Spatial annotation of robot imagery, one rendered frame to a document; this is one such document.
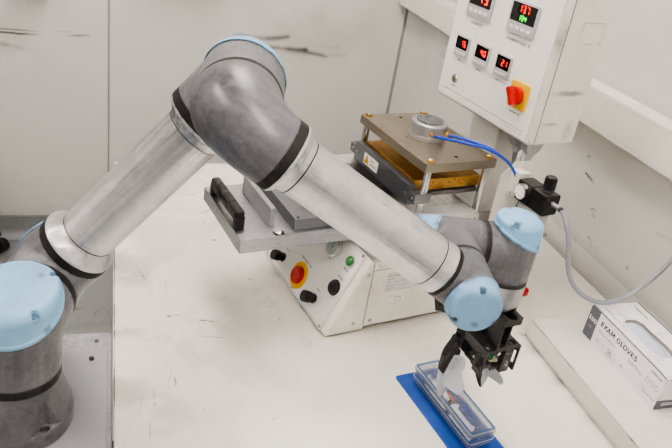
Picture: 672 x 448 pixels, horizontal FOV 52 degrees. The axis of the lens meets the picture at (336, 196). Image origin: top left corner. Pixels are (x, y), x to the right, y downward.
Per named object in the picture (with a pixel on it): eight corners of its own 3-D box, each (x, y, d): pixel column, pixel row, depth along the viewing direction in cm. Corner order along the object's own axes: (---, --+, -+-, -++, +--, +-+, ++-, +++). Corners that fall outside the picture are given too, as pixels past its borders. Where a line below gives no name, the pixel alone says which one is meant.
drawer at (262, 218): (327, 191, 157) (332, 160, 153) (374, 240, 140) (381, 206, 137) (203, 202, 143) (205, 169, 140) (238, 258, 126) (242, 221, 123)
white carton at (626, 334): (627, 328, 150) (639, 301, 146) (703, 404, 130) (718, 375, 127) (581, 331, 146) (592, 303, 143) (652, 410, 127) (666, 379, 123)
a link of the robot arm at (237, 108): (216, 66, 72) (530, 299, 88) (226, 40, 82) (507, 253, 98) (155, 145, 76) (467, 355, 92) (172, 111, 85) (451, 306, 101)
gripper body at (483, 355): (476, 381, 110) (496, 321, 104) (447, 347, 116) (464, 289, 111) (513, 372, 113) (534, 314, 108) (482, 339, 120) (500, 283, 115)
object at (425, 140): (439, 145, 169) (451, 96, 164) (521, 204, 146) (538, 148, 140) (354, 150, 158) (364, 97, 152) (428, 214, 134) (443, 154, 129)
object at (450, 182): (424, 152, 164) (432, 115, 160) (480, 194, 147) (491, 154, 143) (362, 156, 156) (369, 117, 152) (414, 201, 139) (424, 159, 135)
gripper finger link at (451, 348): (436, 372, 114) (463, 331, 112) (431, 366, 116) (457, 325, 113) (455, 375, 117) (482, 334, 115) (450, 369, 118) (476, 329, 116)
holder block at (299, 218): (325, 179, 154) (326, 168, 152) (368, 222, 138) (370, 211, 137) (256, 184, 146) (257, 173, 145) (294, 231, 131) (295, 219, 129)
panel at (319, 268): (265, 253, 162) (305, 188, 159) (320, 330, 139) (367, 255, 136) (259, 251, 161) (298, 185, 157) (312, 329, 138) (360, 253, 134)
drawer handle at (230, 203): (218, 193, 140) (220, 175, 138) (244, 229, 128) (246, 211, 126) (209, 194, 139) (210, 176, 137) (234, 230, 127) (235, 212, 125)
